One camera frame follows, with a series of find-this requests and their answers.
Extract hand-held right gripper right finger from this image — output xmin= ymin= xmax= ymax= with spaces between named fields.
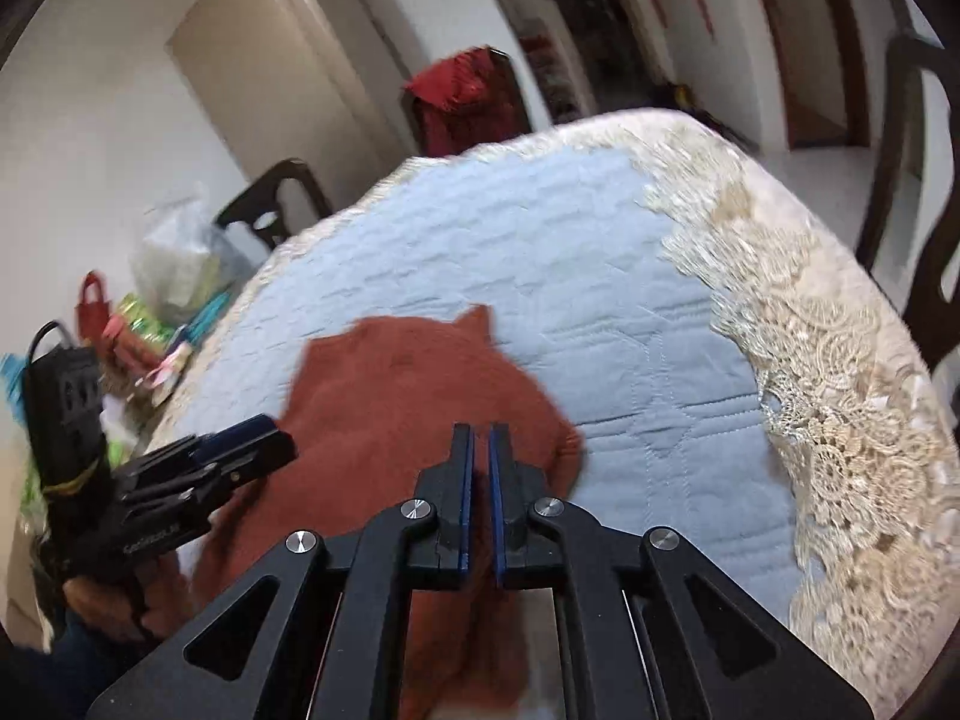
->
xmin=489 ymin=424 xmax=877 ymax=720

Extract white plastic bag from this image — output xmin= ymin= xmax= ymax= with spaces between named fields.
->
xmin=131 ymin=184 xmax=252 ymax=323

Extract person's left hand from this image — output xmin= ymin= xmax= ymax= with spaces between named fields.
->
xmin=60 ymin=574 xmax=145 ymax=637

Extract teal packet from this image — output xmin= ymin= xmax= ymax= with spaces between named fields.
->
xmin=180 ymin=292 xmax=230 ymax=346

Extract red cloth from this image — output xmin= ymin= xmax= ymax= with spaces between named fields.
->
xmin=403 ymin=47 xmax=526 ymax=158

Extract green snack packets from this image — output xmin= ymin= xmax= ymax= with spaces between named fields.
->
xmin=112 ymin=292 xmax=177 ymax=346

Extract brown wooden door frame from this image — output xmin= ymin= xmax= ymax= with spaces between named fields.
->
xmin=739 ymin=0 xmax=875 ymax=151

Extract beige lace tablecloth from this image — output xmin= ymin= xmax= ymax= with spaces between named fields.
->
xmin=150 ymin=109 xmax=960 ymax=720

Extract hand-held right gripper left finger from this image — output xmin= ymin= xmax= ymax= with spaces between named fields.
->
xmin=86 ymin=424 xmax=475 ymax=720

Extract rust brown knit garment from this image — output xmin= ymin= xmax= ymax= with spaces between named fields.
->
xmin=139 ymin=305 xmax=586 ymax=720

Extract blue cloth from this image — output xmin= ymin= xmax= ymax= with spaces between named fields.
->
xmin=0 ymin=352 xmax=27 ymax=421

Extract dark wooden chair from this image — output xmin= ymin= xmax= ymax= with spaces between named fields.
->
xmin=214 ymin=159 xmax=335 ymax=248
xmin=855 ymin=34 xmax=960 ymax=376

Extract dark glass cabinet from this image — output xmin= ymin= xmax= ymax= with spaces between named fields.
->
xmin=517 ymin=0 xmax=676 ymax=121

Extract light blue quilted mat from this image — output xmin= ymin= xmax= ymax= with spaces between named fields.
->
xmin=161 ymin=142 xmax=811 ymax=720

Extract beige door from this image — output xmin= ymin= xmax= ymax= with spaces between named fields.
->
xmin=166 ymin=0 xmax=421 ymax=196

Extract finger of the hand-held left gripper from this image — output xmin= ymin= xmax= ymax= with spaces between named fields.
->
xmin=214 ymin=431 xmax=297 ymax=490
xmin=193 ymin=414 xmax=280 ymax=462

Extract red bag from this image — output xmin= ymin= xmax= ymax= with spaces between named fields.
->
xmin=75 ymin=272 xmax=113 ymax=342

